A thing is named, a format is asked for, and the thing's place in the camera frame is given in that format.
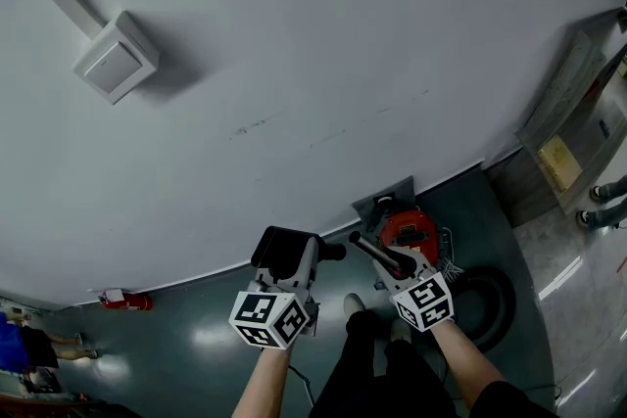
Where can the yellow box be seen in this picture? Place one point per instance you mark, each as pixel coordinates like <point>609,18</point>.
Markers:
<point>559,161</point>

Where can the person's black trousers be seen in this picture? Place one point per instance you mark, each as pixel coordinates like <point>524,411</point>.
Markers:
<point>382,382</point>

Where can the metal vacuum wand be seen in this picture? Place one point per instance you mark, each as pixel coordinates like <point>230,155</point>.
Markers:
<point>379,254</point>

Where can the red fire extinguisher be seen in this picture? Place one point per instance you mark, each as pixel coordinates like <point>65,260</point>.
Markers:
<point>127,301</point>

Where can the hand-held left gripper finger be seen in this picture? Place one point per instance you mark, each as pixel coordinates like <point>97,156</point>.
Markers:
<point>307,259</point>

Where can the person's black sleeve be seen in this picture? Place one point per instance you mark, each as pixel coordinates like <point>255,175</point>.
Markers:
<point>509,401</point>

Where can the person's right forearm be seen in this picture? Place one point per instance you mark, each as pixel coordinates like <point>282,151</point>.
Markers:
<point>465,362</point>

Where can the red vacuum cleaner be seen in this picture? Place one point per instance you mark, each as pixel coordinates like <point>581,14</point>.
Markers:
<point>409,232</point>

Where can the person's white left shoe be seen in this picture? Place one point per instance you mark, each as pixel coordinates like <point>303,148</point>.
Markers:
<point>353,306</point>

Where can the white wall switch box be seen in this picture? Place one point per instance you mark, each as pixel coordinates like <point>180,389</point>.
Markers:
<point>115,59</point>

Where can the person's left forearm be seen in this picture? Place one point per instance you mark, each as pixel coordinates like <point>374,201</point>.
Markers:
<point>262,386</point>

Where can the grey metal wall plate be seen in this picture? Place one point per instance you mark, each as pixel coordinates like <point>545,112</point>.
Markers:
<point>372,205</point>

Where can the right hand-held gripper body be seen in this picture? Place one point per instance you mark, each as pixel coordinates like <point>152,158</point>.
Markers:
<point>423,301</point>

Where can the grey wooden cabinet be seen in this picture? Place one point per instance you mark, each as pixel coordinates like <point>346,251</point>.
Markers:
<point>563,122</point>

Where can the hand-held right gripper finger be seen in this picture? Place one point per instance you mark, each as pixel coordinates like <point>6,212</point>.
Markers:
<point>384,269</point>
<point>421,259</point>

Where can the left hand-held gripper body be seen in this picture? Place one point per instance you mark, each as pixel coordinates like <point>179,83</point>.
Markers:
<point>267,315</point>

